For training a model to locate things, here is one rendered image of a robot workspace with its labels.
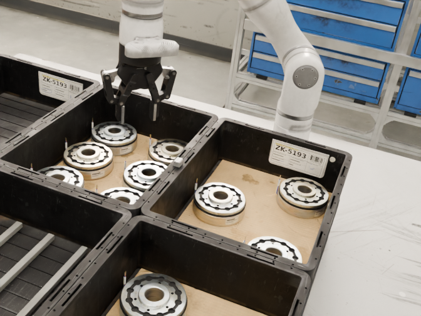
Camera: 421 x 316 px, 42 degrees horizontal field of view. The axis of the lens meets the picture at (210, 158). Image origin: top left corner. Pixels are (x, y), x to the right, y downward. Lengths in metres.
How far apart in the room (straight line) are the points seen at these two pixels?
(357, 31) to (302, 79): 1.61
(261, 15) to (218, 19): 2.74
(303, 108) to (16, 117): 0.69
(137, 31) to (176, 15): 3.15
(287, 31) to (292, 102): 0.16
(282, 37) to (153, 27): 0.45
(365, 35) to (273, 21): 1.65
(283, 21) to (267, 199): 0.40
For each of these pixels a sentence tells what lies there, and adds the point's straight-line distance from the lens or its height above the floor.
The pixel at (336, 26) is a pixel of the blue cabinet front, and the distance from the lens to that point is 2.89.
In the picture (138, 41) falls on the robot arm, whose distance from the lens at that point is 0.93.
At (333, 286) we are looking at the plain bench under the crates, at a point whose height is 0.70.
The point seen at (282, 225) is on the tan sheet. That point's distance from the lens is 1.09.
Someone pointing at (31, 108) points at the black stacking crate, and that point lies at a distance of 1.44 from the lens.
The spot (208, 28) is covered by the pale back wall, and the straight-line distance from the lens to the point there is 4.01.
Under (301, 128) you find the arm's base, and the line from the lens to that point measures 1.35.
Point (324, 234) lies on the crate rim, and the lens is 0.94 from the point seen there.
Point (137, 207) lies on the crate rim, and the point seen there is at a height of 0.93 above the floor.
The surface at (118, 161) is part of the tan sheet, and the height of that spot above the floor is 0.83.
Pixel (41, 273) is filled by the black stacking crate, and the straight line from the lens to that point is 0.96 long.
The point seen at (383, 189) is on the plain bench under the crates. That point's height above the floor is 0.70.
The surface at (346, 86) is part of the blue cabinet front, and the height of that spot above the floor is 0.37.
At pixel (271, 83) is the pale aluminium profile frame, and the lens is 3.03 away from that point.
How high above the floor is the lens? 1.49
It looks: 32 degrees down
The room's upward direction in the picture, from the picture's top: 8 degrees clockwise
